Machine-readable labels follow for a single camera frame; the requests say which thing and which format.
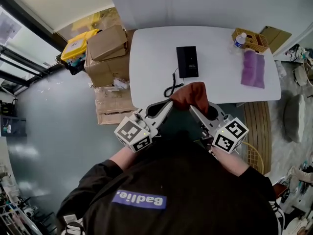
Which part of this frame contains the brown cloth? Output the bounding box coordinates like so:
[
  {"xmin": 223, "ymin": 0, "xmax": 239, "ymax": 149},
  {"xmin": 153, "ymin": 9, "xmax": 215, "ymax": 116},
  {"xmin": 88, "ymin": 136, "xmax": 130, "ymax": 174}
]
[{"xmin": 169, "ymin": 81, "xmax": 210, "ymax": 115}]

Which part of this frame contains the grey cushion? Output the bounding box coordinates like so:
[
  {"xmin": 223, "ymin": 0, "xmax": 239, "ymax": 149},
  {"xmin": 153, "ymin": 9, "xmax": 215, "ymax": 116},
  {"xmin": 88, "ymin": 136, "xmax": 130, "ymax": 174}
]
[{"xmin": 283, "ymin": 94, "xmax": 308, "ymax": 143}]

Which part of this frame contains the dark shelf unit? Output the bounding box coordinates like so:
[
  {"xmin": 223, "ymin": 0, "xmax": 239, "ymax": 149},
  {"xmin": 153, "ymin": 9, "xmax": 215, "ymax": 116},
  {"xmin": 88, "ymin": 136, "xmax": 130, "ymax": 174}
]
[{"xmin": 0, "ymin": 115, "xmax": 27, "ymax": 137}]

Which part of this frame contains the purple cloth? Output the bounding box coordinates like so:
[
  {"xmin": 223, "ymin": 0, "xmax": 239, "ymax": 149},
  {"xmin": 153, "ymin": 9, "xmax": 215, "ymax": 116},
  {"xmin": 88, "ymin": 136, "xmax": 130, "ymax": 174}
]
[{"xmin": 240, "ymin": 49, "xmax": 266, "ymax": 89}]

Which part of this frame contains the white wire rack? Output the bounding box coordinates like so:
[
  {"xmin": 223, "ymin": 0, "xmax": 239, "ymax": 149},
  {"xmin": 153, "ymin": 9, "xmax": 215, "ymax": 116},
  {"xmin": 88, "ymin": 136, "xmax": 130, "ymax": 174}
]
[{"xmin": 0, "ymin": 197, "xmax": 57, "ymax": 235}]

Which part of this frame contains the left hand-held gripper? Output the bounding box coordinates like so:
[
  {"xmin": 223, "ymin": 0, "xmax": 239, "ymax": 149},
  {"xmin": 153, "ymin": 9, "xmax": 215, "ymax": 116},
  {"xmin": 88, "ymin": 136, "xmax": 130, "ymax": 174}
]
[{"xmin": 113, "ymin": 98, "xmax": 175, "ymax": 153}]

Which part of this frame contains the person's right forearm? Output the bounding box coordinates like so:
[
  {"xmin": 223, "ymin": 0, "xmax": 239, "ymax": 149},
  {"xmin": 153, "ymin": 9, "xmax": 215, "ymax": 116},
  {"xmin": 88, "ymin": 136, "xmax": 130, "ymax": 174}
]
[{"xmin": 209, "ymin": 144, "xmax": 250, "ymax": 178}]

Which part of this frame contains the flat cardboard box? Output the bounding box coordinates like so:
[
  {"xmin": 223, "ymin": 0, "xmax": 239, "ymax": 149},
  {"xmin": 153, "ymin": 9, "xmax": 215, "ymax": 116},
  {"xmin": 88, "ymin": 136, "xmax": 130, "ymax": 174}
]
[{"xmin": 96, "ymin": 110, "xmax": 137, "ymax": 126}]

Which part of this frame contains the paper notice on window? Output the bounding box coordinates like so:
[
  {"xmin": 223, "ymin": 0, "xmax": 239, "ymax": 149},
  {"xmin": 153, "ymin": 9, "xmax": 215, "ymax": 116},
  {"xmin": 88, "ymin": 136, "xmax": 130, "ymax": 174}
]
[{"xmin": 0, "ymin": 10, "xmax": 22, "ymax": 45}]

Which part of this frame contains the wooden slatted bench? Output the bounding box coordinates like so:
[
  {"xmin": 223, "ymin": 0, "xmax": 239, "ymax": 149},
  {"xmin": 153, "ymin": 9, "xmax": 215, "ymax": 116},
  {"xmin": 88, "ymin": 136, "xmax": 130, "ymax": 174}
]
[{"xmin": 243, "ymin": 101, "xmax": 272, "ymax": 175}]

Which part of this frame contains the large cardboard box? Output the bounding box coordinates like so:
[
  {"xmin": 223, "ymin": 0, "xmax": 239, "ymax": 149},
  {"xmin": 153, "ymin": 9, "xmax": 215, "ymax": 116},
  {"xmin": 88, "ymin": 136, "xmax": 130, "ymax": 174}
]
[{"xmin": 84, "ymin": 29, "xmax": 134, "ymax": 88}]

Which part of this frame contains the yellow lidded bin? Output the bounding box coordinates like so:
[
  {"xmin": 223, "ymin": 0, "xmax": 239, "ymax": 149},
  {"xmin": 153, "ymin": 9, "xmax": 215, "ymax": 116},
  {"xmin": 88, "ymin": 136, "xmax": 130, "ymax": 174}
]
[{"xmin": 60, "ymin": 28, "xmax": 100, "ymax": 62}]

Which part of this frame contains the white round appliance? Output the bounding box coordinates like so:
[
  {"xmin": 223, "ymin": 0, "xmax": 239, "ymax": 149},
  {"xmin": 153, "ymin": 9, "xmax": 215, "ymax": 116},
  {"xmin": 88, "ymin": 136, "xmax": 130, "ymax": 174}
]
[{"xmin": 293, "ymin": 65, "xmax": 313, "ymax": 87}]

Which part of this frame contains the taped cardboard box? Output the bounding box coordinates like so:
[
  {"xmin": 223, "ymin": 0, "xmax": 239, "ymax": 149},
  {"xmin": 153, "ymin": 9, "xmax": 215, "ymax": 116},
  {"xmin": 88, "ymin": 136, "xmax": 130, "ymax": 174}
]
[{"xmin": 94, "ymin": 86, "xmax": 139, "ymax": 115}]

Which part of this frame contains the black cable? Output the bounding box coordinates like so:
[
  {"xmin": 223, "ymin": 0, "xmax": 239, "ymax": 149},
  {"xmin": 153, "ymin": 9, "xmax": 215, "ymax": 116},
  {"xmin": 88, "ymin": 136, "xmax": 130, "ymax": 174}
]
[{"xmin": 163, "ymin": 67, "xmax": 184, "ymax": 98}]

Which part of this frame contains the flat cardboard sheet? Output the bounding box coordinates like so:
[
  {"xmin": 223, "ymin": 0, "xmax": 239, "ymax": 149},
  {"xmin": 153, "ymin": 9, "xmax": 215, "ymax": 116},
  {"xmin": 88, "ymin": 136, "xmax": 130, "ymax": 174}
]
[{"xmin": 259, "ymin": 25, "xmax": 293, "ymax": 55}]

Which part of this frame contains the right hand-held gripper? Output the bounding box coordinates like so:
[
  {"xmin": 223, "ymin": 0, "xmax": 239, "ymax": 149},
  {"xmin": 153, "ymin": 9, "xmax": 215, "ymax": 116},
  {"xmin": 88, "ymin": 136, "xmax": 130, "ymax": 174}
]
[{"xmin": 189, "ymin": 101, "xmax": 249, "ymax": 154}]

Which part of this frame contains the person's left forearm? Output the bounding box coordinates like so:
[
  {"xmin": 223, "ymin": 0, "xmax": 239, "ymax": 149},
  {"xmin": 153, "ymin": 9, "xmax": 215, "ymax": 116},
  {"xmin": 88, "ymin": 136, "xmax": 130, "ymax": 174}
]
[{"xmin": 109, "ymin": 146, "xmax": 139, "ymax": 171}]

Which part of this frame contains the small cardboard box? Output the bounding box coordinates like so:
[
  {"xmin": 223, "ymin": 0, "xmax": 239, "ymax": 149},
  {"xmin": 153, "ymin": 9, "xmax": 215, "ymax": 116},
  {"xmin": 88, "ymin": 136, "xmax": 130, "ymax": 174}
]
[{"xmin": 87, "ymin": 24, "xmax": 128, "ymax": 62}]

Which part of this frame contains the black desk phone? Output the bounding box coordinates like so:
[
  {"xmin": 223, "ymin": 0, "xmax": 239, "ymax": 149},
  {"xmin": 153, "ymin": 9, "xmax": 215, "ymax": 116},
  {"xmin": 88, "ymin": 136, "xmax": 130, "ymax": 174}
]
[{"xmin": 176, "ymin": 46, "xmax": 200, "ymax": 79}]

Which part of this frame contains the white crumpled plastic packaging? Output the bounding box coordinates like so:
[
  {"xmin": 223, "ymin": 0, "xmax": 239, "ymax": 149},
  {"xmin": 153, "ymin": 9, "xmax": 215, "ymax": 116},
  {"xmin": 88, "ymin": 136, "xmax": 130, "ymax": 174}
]
[{"xmin": 112, "ymin": 77, "xmax": 130, "ymax": 90}]

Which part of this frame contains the yellow wire chair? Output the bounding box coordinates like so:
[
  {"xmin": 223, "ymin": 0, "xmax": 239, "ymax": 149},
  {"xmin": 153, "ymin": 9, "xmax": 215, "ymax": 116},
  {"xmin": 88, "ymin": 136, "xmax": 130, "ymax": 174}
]
[{"xmin": 242, "ymin": 141, "xmax": 265, "ymax": 175}]

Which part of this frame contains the yellow woven basket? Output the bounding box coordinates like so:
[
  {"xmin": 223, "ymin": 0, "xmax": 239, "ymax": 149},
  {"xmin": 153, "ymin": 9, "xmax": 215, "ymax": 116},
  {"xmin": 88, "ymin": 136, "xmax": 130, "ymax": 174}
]
[{"xmin": 231, "ymin": 27, "xmax": 269, "ymax": 53}]

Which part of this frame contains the person's black sweatshirt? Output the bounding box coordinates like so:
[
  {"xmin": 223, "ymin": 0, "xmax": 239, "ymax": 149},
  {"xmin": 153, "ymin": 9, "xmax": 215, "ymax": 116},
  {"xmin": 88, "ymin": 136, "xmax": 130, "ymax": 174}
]
[{"xmin": 55, "ymin": 131, "xmax": 286, "ymax": 235}]

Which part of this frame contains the clear plastic water bottle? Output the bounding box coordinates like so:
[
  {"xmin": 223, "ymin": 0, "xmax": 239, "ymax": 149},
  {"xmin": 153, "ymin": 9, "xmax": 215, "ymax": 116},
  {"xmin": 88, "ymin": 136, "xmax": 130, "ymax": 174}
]
[{"xmin": 228, "ymin": 32, "xmax": 247, "ymax": 55}]

